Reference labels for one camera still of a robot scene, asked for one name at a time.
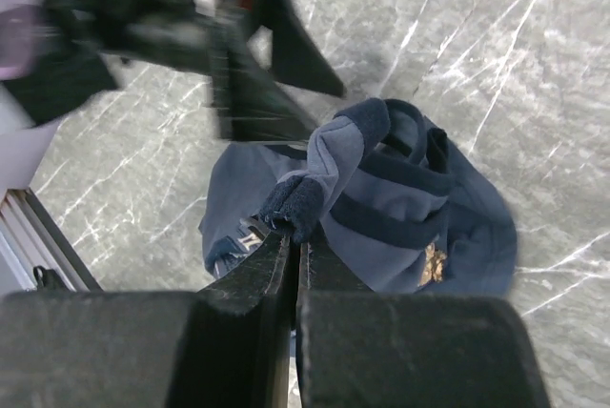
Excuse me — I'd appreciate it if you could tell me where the aluminium frame rail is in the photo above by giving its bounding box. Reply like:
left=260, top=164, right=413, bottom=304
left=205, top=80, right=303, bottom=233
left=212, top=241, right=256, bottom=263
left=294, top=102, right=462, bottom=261
left=0, top=190, right=101, bottom=296

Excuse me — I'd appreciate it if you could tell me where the blue sleeveless shirt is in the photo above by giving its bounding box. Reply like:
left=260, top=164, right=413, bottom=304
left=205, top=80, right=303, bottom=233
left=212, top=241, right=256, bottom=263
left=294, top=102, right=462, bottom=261
left=199, top=98, right=518, bottom=296

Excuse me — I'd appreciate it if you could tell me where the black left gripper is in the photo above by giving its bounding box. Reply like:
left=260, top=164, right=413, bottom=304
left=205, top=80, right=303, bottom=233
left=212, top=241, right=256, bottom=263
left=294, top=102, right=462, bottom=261
left=1, top=0, right=224, bottom=127

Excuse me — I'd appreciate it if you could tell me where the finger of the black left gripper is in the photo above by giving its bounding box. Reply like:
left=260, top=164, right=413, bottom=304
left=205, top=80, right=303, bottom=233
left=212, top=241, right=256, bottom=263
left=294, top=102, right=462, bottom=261
left=210, top=0, right=346, bottom=141

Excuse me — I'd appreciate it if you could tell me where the gold brooch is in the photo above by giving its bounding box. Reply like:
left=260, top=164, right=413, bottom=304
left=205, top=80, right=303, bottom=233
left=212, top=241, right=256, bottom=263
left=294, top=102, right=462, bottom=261
left=418, top=243, right=447, bottom=287

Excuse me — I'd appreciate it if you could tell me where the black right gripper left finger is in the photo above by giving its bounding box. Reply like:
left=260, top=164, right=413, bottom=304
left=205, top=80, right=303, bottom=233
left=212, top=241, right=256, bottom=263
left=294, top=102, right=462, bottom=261
left=1, top=235, right=291, bottom=407

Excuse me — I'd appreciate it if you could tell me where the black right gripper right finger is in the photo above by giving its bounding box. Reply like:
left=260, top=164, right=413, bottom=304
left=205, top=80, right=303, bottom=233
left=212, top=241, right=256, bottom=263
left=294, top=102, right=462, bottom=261
left=296, top=230, right=551, bottom=408

